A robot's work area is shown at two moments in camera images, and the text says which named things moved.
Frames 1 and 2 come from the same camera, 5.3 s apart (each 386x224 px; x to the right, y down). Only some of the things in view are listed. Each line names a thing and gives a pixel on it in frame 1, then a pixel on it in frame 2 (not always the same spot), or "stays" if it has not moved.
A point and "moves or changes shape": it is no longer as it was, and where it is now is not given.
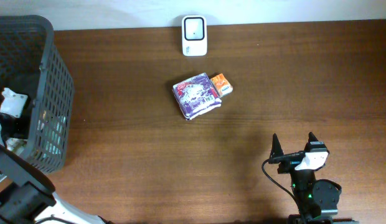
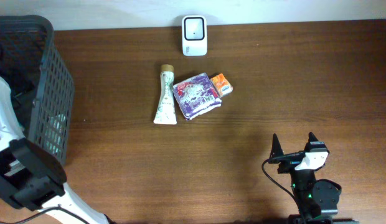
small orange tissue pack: [221, 85] stays
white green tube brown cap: [15, 145] moves or changes shape
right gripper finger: [312, 137] stays
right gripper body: [288, 163] stays
